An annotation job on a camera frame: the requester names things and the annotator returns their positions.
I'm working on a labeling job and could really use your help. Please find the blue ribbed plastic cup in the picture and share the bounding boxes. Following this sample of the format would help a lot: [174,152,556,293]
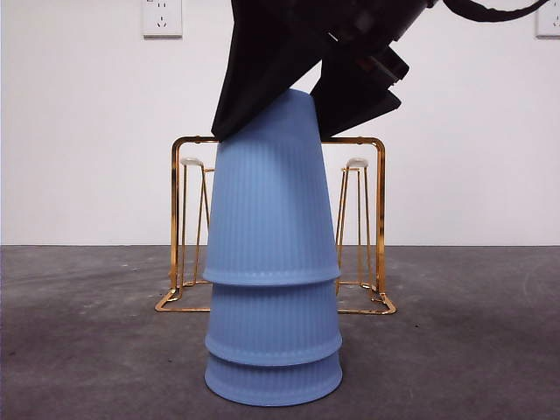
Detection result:
[202,88,342,286]
[203,349,344,406]
[204,275,344,368]

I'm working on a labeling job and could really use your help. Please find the gold wire cup holder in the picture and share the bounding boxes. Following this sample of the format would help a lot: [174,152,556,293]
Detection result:
[155,136,397,315]

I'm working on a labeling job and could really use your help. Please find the white wall socket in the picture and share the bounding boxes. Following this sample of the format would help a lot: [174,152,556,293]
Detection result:
[142,0,183,39]
[535,0,560,39]

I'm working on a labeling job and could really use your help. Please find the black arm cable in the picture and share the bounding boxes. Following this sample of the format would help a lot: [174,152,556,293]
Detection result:
[439,0,548,22]

